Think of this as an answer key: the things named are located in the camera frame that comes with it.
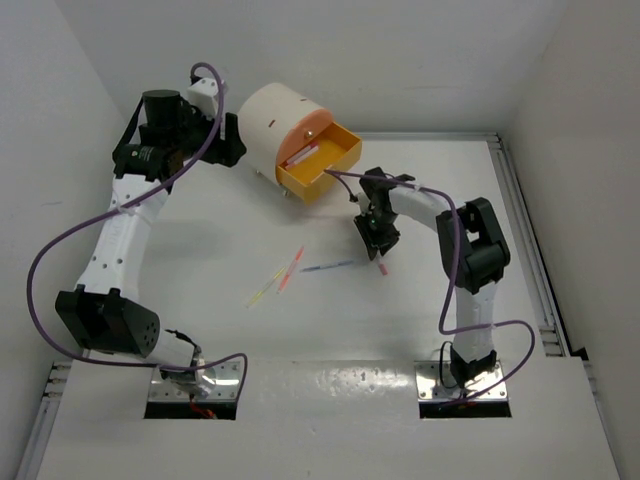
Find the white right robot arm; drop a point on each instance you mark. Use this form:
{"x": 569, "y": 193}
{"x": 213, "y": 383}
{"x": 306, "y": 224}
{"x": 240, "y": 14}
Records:
{"x": 473, "y": 249}

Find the metal base plate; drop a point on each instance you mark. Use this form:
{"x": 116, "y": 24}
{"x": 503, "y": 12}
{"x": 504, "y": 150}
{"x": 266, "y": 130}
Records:
{"x": 214, "y": 384}
{"x": 435, "y": 384}

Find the yellow thin pen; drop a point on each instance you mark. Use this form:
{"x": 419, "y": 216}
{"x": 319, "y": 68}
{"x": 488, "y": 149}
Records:
{"x": 269, "y": 283}

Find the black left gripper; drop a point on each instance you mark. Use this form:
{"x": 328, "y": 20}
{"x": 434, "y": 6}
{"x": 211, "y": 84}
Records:
{"x": 225, "y": 152}

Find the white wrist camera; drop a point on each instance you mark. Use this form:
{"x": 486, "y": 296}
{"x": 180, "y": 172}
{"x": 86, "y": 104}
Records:
{"x": 204, "y": 94}
{"x": 362, "y": 201}

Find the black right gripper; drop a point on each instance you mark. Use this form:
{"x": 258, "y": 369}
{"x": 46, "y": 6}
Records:
{"x": 375, "y": 240}

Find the orange thin pen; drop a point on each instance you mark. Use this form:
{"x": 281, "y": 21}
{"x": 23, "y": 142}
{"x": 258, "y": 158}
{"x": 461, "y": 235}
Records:
{"x": 290, "y": 270}

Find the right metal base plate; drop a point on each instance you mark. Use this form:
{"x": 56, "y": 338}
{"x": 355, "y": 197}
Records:
{"x": 435, "y": 384}

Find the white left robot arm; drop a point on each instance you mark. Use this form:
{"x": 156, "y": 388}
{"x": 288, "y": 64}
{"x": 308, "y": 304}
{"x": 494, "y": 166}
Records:
{"x": 103, "y": 312}

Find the blue ballpoint pen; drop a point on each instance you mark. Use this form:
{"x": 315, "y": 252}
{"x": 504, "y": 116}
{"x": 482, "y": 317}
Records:
{"x": 327, "y": 266}

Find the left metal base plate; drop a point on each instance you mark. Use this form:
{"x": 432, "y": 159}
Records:
{"x": 214, "y": 384}

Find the pink marker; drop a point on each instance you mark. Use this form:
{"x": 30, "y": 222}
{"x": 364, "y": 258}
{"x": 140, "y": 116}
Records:
{"x": 301, "y": 155}

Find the white round drawer cabinet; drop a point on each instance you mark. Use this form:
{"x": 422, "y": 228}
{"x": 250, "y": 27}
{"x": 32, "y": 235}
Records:
{"x": 276, "y": 122}

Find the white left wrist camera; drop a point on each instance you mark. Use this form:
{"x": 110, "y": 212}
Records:
{"x": 204, "y": 94}

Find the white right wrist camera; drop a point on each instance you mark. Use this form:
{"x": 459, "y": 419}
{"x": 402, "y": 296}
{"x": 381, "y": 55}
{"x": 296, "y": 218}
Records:
{"x": 362, "y": 201}

